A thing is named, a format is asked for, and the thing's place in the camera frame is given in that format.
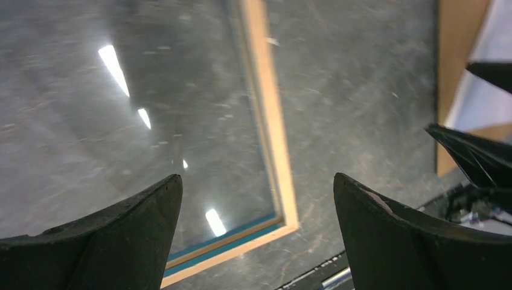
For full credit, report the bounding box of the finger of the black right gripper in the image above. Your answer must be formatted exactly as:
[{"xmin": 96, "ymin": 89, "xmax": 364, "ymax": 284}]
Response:
[
  {"xmin": 466, "ymin": 61, "xmax": 511, "ymax": 94},
  {"xmin": 425, "ymin": 124, "xmax": 511, "ymax": 189}
]

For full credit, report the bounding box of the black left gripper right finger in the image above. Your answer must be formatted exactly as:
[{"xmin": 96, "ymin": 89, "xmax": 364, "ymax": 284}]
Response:
[{"xmin": 333, "ymin": 173, "xmax": 511, "ymax": 289}]

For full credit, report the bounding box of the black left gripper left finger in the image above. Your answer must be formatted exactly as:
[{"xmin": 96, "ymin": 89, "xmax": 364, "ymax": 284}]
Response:
[{"xmin": 1, "ymin": 175, "xmax": 183, "ymax": 289}]

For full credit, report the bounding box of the hot air balloon photo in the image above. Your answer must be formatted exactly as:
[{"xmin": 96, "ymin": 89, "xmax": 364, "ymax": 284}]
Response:
[{"xmin": 444, "ymin": 0, "xmax": 512, "ymax": 137}]

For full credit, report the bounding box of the brown cardboard backing board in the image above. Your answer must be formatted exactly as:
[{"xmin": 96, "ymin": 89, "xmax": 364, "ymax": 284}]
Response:
[{"xmin": 435, "ymin": 0, "xmax": 512, "ymax": 178}]

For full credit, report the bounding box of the wooden picture frame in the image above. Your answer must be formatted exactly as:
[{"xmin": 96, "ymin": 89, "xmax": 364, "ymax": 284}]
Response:
[{"xmin": 161, "ymin": 1, "xmax": 299, "ymax": 289}]

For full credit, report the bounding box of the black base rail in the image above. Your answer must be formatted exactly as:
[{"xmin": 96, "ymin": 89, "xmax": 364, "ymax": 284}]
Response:
[{"xmin": 279, "ymin": 184, "xmax": 511, "ymax": 289}]

